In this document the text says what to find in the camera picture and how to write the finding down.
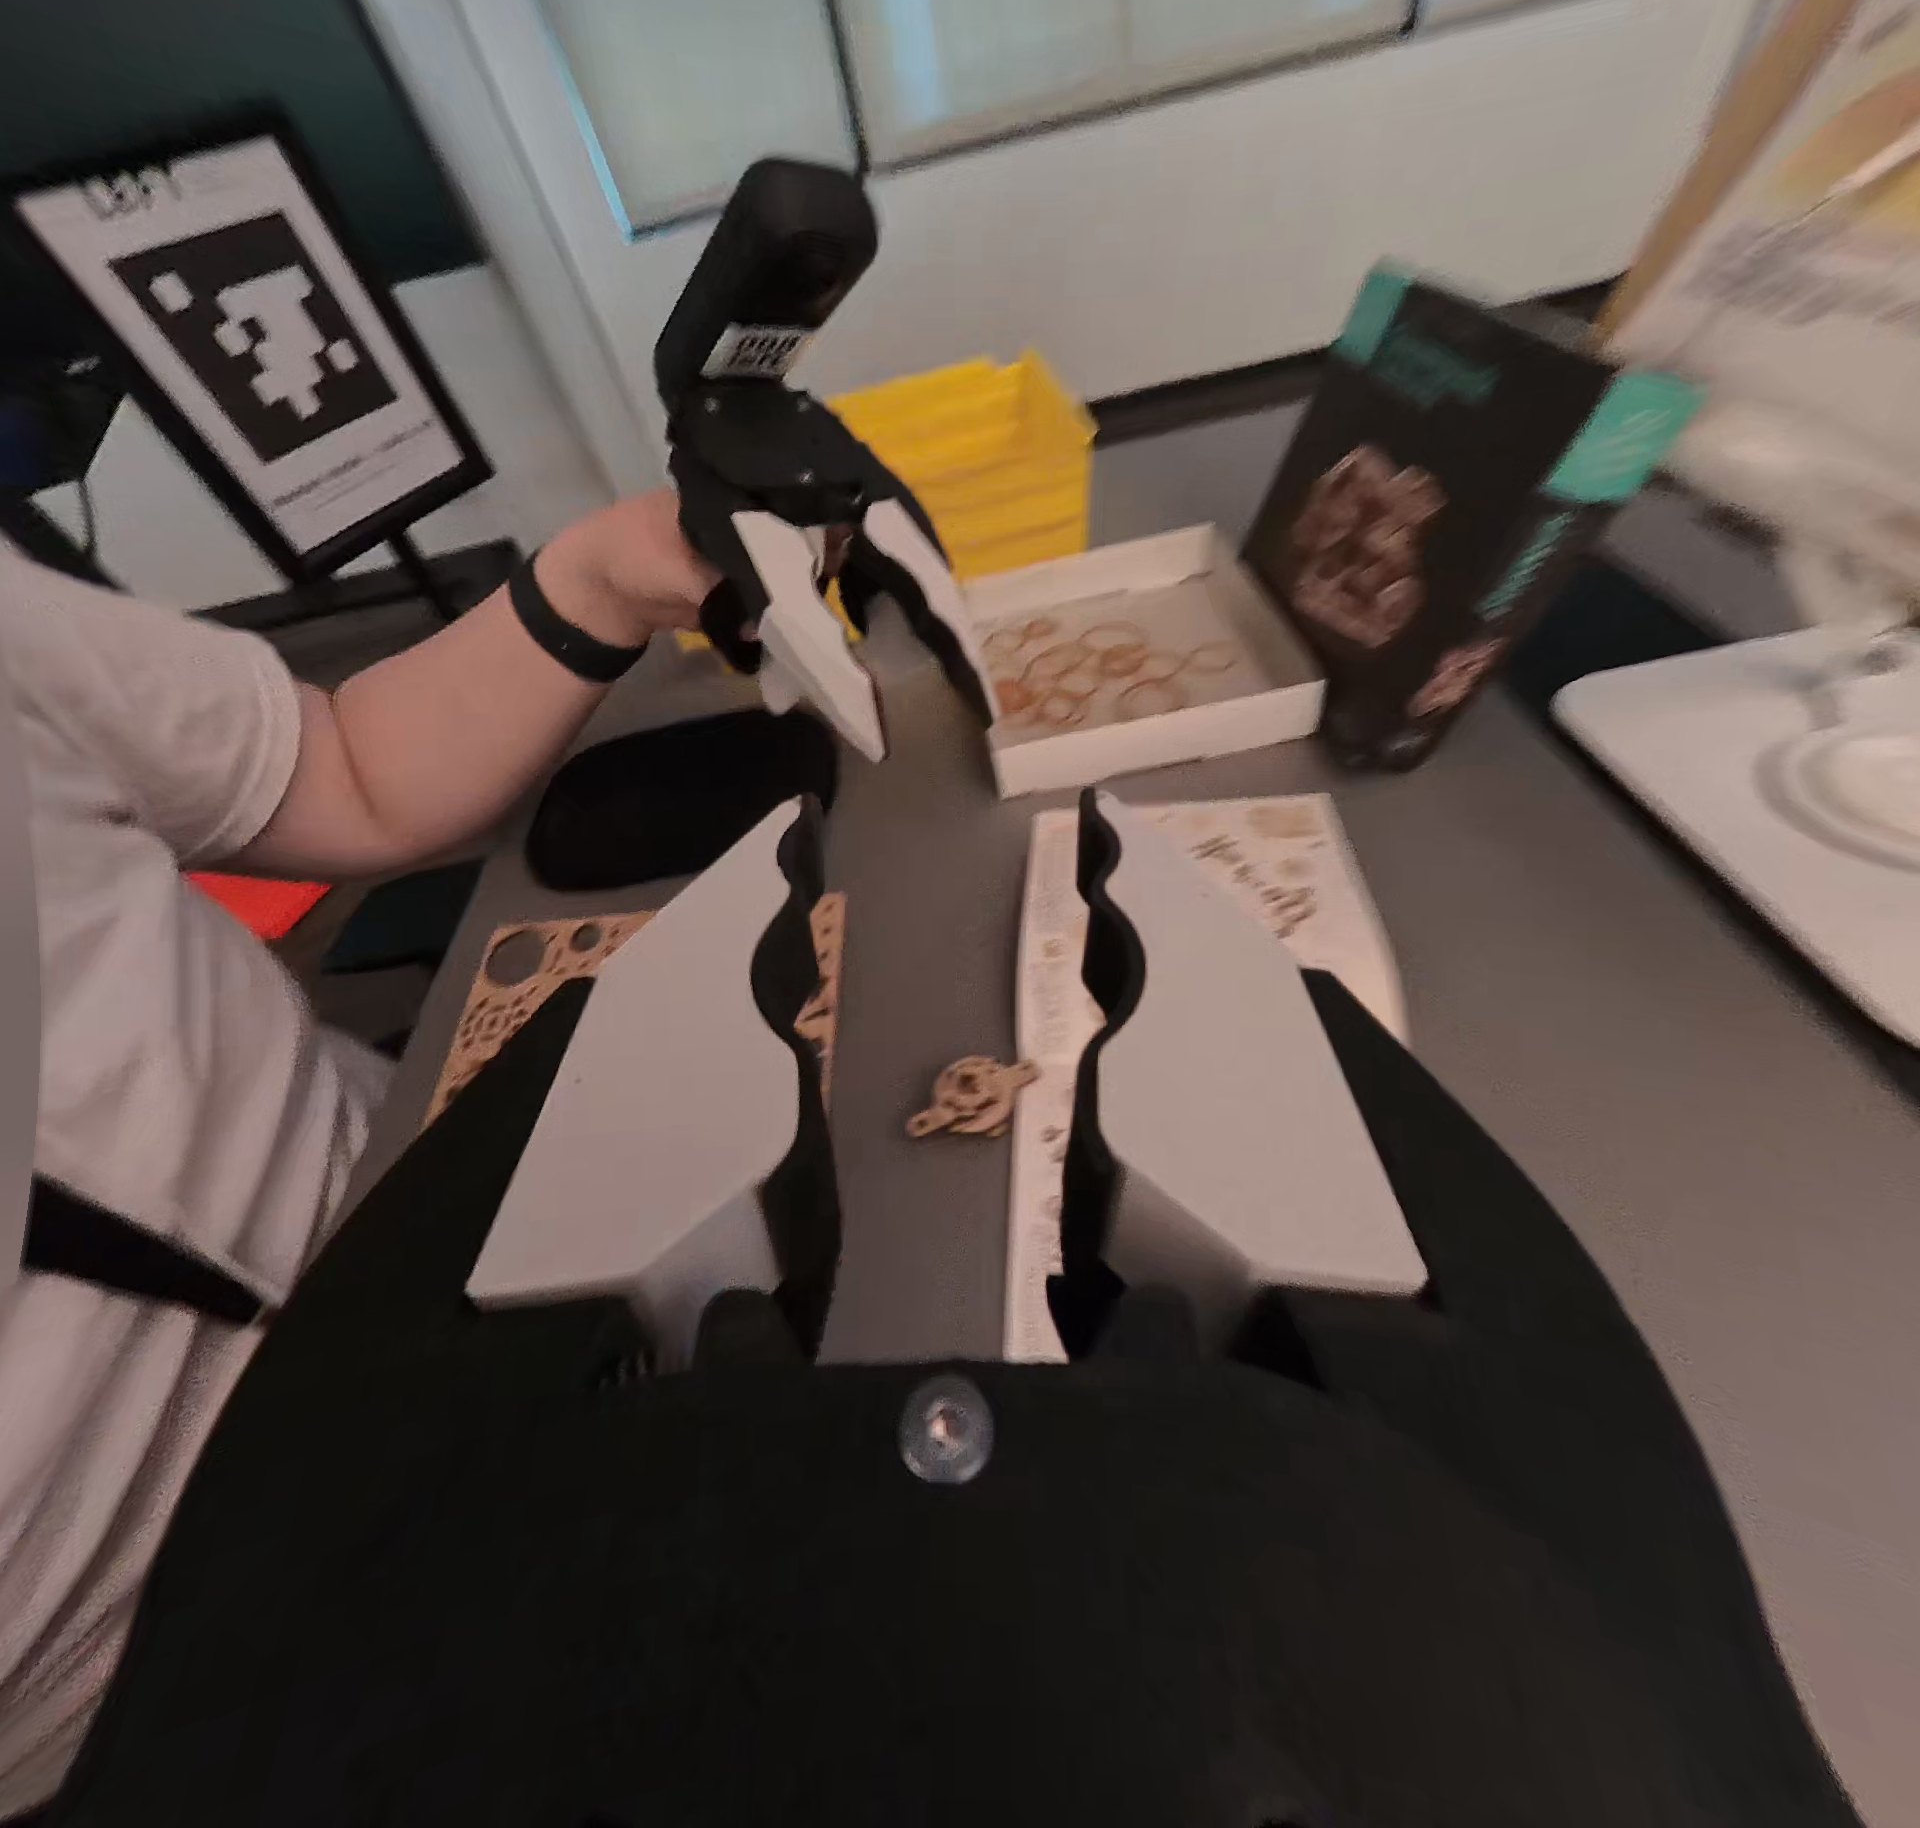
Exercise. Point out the tan wooden board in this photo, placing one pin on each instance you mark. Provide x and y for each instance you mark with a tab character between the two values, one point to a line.
1739	102

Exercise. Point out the dark printed product box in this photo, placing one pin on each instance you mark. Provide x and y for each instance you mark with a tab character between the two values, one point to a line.
1397	538

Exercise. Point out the black wristband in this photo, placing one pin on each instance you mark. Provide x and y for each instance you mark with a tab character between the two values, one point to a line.
571	629

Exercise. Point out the white framed window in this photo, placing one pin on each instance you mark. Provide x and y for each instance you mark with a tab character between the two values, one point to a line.
1126	29

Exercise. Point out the open instruction booklet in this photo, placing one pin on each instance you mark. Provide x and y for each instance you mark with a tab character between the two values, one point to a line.
1321	884

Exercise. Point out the stack of yellow bins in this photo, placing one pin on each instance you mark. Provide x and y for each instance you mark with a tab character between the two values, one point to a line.
975	447

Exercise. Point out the person's left hand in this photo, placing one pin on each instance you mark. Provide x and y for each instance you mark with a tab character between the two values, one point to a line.
632	562

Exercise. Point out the white cardboard box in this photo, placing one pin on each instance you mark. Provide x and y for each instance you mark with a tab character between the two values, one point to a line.
1156	749

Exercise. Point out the wooden sheet of model parts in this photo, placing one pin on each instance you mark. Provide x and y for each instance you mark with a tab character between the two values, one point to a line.
578	967

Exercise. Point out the orange plastic object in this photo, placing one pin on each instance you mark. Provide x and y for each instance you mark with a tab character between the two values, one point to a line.
255	905

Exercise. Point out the black framed marker board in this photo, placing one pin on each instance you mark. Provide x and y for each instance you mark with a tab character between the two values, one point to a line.
285	344

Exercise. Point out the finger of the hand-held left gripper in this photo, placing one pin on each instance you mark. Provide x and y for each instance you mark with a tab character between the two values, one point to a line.
939	612
810	629

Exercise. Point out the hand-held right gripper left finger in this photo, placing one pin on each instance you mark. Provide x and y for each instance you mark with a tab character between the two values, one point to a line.
659	1108

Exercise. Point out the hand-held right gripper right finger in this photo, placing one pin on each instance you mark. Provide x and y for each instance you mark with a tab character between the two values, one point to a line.
1246	1108

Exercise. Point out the group of wooden rings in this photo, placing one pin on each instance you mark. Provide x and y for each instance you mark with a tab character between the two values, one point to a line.
1095	665

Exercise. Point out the person's left forearm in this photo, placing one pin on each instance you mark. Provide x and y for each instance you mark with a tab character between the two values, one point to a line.
437	764

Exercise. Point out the printed sheet with pictures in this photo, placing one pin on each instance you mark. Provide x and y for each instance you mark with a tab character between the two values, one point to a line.
1802	253

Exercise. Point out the white tray with plate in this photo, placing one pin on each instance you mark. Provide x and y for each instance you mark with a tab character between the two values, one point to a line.
1725	807

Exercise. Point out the small round wooden assembly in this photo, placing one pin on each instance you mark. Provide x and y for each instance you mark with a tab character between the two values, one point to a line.
970	1093

